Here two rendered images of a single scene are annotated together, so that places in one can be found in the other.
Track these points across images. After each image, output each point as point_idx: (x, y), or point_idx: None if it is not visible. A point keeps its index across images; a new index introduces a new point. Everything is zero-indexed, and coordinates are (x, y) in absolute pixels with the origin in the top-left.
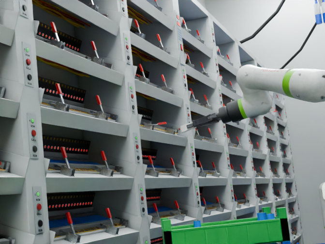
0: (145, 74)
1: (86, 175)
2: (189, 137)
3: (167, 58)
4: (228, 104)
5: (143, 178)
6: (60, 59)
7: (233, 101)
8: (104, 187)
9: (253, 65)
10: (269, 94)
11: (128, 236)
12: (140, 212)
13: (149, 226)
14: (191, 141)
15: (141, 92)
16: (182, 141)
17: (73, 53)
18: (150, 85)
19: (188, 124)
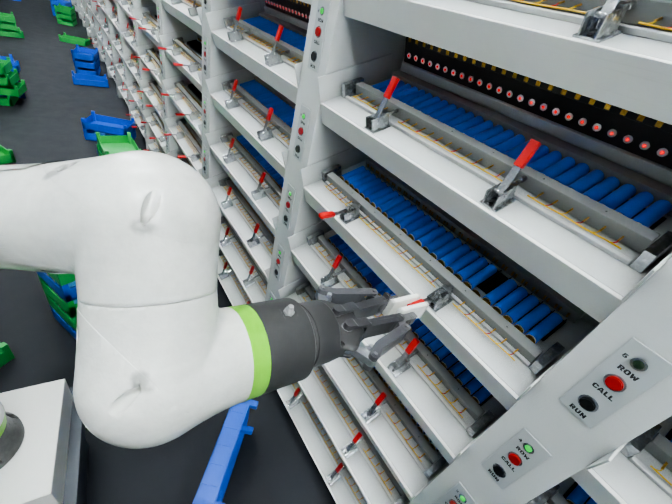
0: None
1: (244, 176)
2: (541, 422)
3: (597, 73)
4: (280, 298)
5: (288, 249)
6: (230, 53)
7: (264, 302)
8: (248, 200)
9: (92, 159)
10: (76, 365)
11: (257, 264)
12: (273, 269)
13: (281, 297)
14: (550, 446)
15: (346, 139)
16: (477, 369)
17: (235, 47)
18: (368, 135)
19: (391, 296)
